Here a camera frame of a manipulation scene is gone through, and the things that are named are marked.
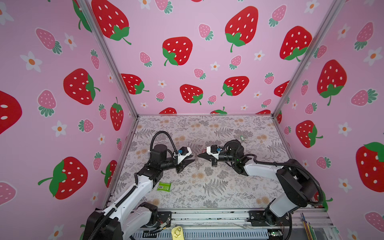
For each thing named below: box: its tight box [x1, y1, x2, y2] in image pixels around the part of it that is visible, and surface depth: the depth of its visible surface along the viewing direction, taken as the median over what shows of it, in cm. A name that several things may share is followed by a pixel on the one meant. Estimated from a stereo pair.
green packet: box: [157, 181, 172, 192], surface depth 85 cm
